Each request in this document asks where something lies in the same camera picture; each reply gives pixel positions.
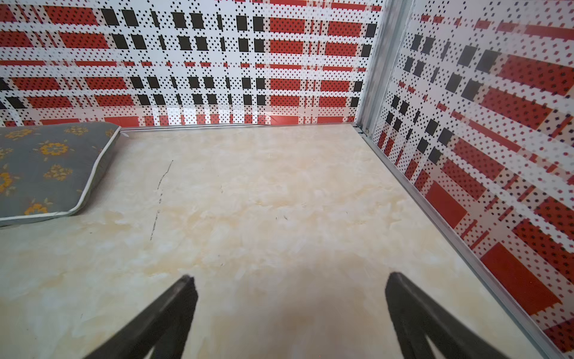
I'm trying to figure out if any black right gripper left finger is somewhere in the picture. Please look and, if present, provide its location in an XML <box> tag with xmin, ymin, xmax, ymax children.
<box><xmin>87</xmin><ymin>275</ymin><xmax>199</xmax><ymax>358</ymax></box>

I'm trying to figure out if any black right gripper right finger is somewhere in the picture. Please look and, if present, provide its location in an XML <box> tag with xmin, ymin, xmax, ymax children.
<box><xmin>385</xmin><ymin>272</ymin><xmax>506</xmax><ymax>358</ymax></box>

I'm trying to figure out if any grey floral cushion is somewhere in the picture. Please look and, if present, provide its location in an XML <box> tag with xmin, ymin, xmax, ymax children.
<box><xmin>1</xmin><ymin>122</ymin><xmax>121</xmax><ymax>227</ymax></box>

